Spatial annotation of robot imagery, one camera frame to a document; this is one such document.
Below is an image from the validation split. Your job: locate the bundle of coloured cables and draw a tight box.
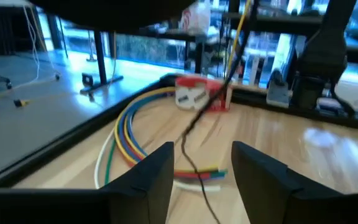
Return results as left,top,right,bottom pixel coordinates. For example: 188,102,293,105
104,139,229,186

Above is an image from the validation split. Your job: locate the white plastic bag red print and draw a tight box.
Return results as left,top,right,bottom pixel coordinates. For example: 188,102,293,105
180,1,213,34

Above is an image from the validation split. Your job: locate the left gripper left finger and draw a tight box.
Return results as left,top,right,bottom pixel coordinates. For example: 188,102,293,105
0,141,175,224

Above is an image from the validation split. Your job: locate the red tape dispenser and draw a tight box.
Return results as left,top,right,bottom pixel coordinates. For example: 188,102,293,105
175,77,233,113

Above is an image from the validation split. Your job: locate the yellow hanging cable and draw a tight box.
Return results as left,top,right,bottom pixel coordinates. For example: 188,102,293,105
226,0,252,80

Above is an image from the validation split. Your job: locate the white floor cable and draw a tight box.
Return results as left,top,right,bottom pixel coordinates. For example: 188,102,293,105
22,4,62,82

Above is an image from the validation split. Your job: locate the black stand base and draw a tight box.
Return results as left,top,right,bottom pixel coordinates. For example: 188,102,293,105
79,29,124,96

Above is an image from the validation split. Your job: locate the beige cable with plug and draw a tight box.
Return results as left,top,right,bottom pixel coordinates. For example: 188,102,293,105
0,93,32,108

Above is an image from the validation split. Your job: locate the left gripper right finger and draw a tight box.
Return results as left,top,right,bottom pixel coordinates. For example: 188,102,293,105
231,141,358,224

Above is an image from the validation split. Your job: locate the long thin black cord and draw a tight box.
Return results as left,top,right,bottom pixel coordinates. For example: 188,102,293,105
180,0,259,224

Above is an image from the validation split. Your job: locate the colourful cable bundle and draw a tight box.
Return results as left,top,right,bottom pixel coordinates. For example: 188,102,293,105
119,149,213,180

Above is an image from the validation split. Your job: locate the silver mounting bracket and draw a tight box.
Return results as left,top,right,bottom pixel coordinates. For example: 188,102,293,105
265,70,293,109

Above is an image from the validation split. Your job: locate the bundle of coloured wires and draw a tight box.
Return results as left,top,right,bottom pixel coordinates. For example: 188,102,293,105
94,130,222,192

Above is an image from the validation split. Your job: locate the black side desk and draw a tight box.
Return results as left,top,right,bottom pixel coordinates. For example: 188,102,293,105
141,12,358,75

